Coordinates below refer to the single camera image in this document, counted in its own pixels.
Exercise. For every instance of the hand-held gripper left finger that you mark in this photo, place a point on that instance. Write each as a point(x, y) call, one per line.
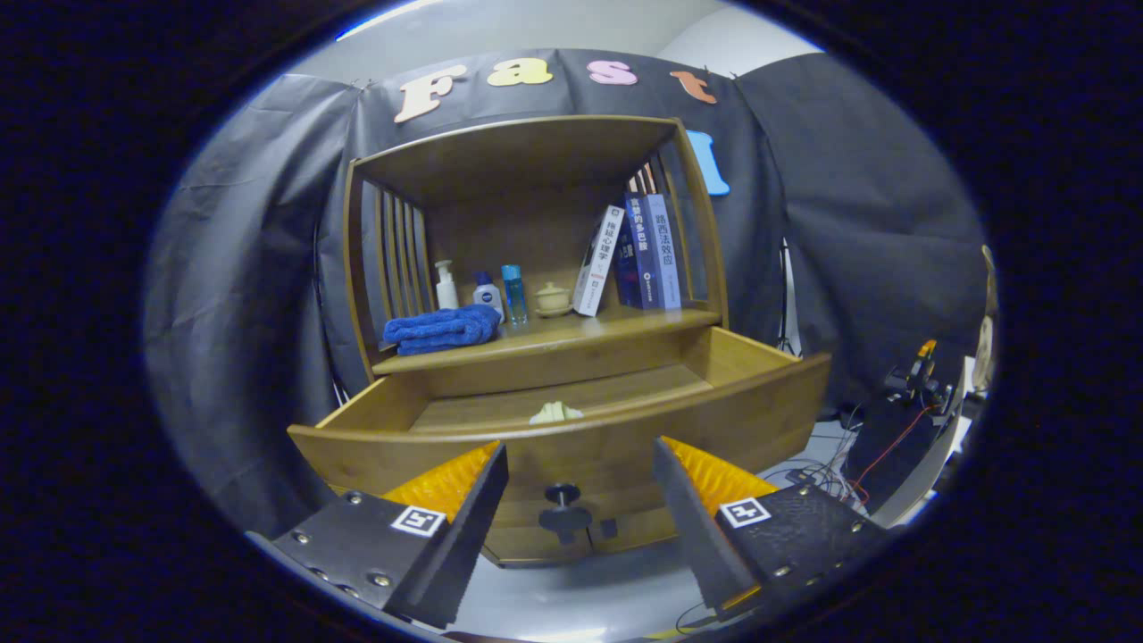
point(460, 536)

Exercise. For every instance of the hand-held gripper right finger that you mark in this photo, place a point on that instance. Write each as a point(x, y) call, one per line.
point(696, 527)

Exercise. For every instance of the black drawer knob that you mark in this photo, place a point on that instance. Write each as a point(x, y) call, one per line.
point(564, 518)

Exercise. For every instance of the wooden drawer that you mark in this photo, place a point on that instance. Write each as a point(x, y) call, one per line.
point(589, 455)

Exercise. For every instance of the pale green cone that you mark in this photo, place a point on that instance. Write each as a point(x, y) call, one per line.
point(555, 413)

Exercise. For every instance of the wooden cabinet door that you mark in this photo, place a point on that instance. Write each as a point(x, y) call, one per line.
point(518, 548)
point(643, 536)

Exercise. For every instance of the wooden countertop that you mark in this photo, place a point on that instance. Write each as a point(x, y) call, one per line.
point(607, 326)

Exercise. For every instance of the wooden cabinet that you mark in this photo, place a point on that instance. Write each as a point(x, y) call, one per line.
point(527, 223)

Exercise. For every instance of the folded blue towel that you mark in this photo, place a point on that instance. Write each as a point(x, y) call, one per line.
point(442, 330)

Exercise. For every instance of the white table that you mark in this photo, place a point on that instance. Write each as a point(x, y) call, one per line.
point(929, 473)

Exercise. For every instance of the black tripod stand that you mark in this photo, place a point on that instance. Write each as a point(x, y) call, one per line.
point(786, 304)

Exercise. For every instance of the white bottle with blue cap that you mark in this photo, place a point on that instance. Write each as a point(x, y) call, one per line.
point(488, 295)

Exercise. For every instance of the white pump bottle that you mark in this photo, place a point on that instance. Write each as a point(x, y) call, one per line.
point(446, 293)

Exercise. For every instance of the clear blue bottle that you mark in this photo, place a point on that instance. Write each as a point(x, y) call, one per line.
point(514, 295)

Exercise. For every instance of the cream lidded teacup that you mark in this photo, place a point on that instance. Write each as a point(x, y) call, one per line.
point(554, 299)

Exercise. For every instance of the black device with orange tip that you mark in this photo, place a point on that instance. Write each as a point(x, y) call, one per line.
point(915, 384)

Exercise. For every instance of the dark blue book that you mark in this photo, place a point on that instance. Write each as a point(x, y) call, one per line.
point(638, 259)

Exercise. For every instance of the light blue book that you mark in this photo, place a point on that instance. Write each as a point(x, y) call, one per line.
point(665, 254)

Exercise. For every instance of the white book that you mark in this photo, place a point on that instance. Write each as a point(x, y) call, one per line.
point(596, 263)

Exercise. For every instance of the black backdrop cloth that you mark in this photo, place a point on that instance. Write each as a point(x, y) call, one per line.
point(241, 313)

